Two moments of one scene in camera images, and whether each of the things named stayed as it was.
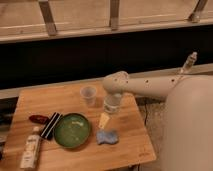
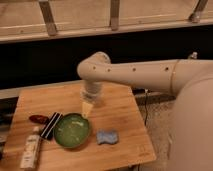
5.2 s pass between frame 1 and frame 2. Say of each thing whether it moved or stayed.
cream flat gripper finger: moved
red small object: stayed
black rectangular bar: stayed
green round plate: stayed
